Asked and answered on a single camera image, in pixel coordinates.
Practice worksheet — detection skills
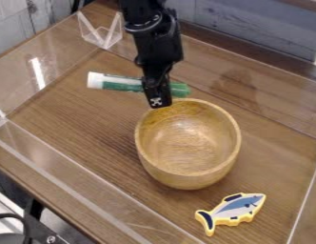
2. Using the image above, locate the black cable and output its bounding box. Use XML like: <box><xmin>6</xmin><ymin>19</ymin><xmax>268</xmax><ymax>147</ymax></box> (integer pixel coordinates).
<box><xmin>0</xmin><ymin>213</ymin><xmax>33</xmax><ymax>244</ymax></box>

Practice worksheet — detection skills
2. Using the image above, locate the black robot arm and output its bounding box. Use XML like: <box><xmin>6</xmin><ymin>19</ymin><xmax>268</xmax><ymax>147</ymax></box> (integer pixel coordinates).
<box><xmin>117</xmin><ymin>0</ymin><xmax>183</xmax><ymax>109</ymax></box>

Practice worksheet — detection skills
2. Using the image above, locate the green white marker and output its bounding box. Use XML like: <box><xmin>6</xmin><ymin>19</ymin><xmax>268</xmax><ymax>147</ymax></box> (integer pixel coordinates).
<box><xmin>87</xmin><ymin>71</ymin><xmax>191</xmax><ymax>97</ymax></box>

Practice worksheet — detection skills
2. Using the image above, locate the clear acrylic tray wall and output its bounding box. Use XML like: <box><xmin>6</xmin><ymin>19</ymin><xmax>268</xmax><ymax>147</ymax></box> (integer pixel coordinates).
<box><xmin>0</xmin><ymin>118</ymin><xmax>200</xmax><ymax>244</ymax></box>

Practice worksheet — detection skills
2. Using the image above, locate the brown wooden bowl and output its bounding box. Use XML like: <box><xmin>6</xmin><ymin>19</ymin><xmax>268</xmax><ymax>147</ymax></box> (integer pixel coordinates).
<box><xmin>133</xmin><ymin>98</ymin><xmax>242</xmax><ymax>190</ymax></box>

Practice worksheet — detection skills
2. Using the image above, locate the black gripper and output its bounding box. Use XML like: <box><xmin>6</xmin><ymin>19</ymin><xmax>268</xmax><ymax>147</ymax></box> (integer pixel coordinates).
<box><xmin>124</xmin><ymin>9</ymin><xmax>183</xmax><ymax>109</ymax></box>

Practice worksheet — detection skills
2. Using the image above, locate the yellow blue fish toy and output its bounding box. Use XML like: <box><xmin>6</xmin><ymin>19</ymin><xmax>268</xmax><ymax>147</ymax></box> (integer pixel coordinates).
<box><xmin>195</xmin><ymin>193</ymin><xmax>266</xmax><ymax>236</ymax></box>

